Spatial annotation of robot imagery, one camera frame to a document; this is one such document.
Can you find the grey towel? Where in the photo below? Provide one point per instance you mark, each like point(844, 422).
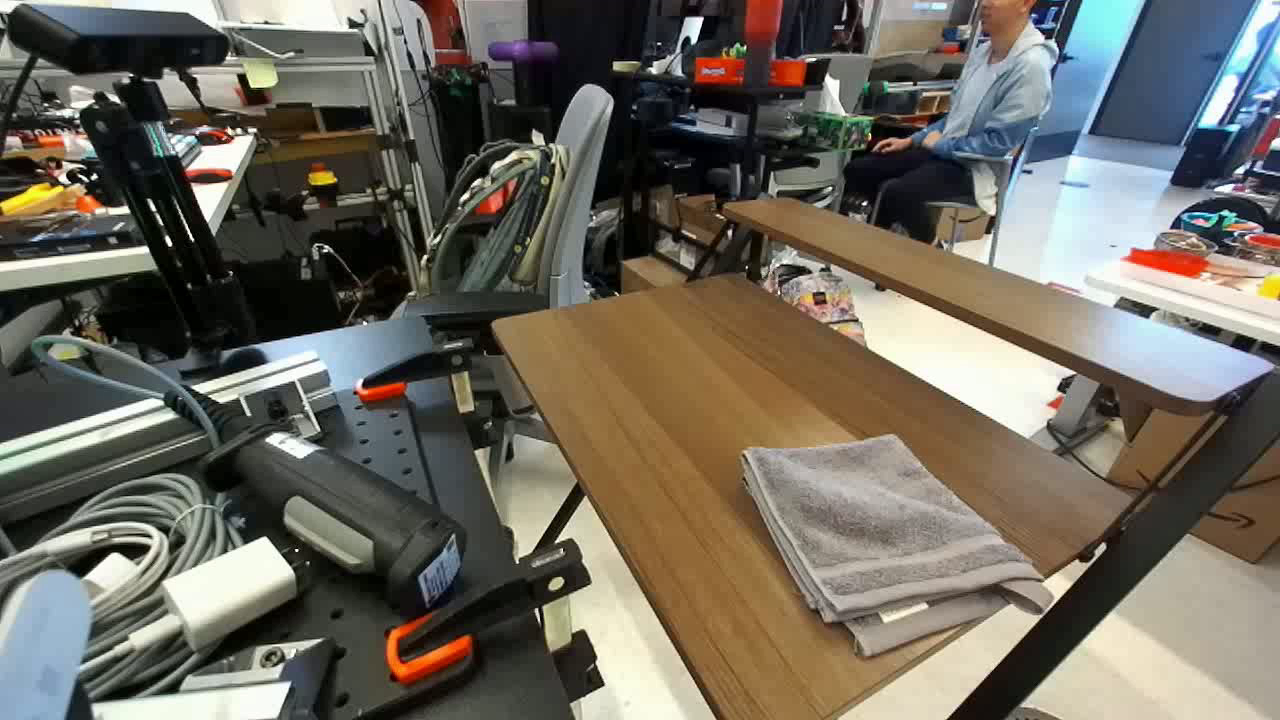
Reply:
point(881, 545)

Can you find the grey office chair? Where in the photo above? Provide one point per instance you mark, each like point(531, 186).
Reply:
point(519, 227)

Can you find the black perforated board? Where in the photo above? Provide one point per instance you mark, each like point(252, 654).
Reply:
point(502, 700)

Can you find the black handheld scanner tool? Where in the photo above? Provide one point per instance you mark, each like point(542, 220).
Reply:
point(358, 518)

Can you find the black orange bar clamp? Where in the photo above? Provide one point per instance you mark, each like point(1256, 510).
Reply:
point(444, 637)

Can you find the seated person in blue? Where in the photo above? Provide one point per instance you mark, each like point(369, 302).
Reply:
point(996, 100)

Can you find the white power adapter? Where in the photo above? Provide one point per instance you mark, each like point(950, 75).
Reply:
point(228, 589)

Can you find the wooden raised shelf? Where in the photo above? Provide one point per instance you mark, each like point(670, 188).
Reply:
point(1140, 357)

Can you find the white side table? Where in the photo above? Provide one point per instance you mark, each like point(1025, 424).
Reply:
point(1209, 290)

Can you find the black camera tripod stand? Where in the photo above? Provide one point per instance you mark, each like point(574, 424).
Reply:
point(131, 135)

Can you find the black table leg frame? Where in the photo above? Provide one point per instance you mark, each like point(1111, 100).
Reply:
point(1229, 454)

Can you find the aluminium extrusion rail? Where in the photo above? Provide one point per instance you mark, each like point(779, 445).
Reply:
point(71, 460)

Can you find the black camera on stand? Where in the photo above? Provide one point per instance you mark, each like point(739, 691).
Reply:
point(88, 43)

